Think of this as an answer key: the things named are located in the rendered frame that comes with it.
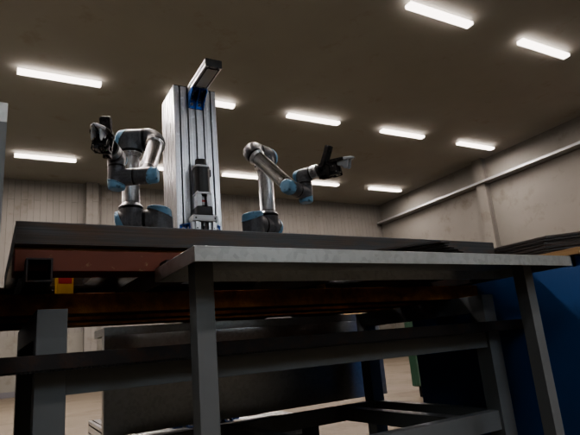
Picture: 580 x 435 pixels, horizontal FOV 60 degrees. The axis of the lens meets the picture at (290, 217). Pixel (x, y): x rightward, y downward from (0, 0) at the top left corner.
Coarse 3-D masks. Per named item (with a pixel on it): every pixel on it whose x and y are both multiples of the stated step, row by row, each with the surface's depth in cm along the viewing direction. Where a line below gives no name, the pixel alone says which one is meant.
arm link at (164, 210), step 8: (152, 208) 240; (160, 208) 240; (168, 208) 244; (144, 216) 239; (152, 216) 239; (160, 216) 239; (168, 216) 242; (144, 224) 239; (152, 224) 239; (160, 224) 238; (168, 224) 241
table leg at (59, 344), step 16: (48, 320) 107; (48, 336) 106; (48, 352) 106; (64, 352) 107; (32, 384) 107; (48, 384) 104; (64, 384) 106; (32, 400) 104; (48, 400) 103; (64, 400) 105; (32, 416) 102; (48, 416) 103; (64, 416) 104; (32, 432) 101; (48, 432) 102; (64, 432) 103
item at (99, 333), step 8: (240, 320) 213; (248, 320) 215; (256, 320) 217; (264, 320) 219; (272, 320) 220; (280, 320) 222; (288, 320) 225; (296, 320) 227; (304, 320) 229; (312, 320) 231; (320, 320) 233; (328, 320) 235; (336, 320) 237; (344, 320) 240; (352, 320) 242; (104, 328) 185; (112, 328) 186; (120, 328) 188; (128, 328) 189; (136, 328) 191; (144, 328) 192; (152, 328) 194; (160, 328) 195; (168, 328) 197; (176, 328) 198; (184, 328) 200; (216, 328) 207; (224, 328) 208; (96, 336) 198
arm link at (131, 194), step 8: (120, 136) 248; (128, 136) 249; (136, 136) 249; (120, 144) 249; (128, 144) 248; (136, 144) 249; (128, 152) 247; (136, 152) 249; (128, 160) 247; (136, 160) 249; (128, 192) 243; (136, 192) 245; (128, 200) 242; (136, 200) 244; (120, 208) 241; (128, 208) 240; (136, 208) 241; (120, 216) 239; (128, 216) 239; (136, 216) 239; (120, 224) 238; (128, 224) 238; (136, 224) 238
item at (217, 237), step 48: (48, 240) 110; (96, 240) 116; (144, 240) 121; (192, 240) 128; (240, 240) 134; (288, 240) 142; (336, 240) 150; (384, 240) 160; (432, 240) 171; (48, 288) 172; (96, 288) 181
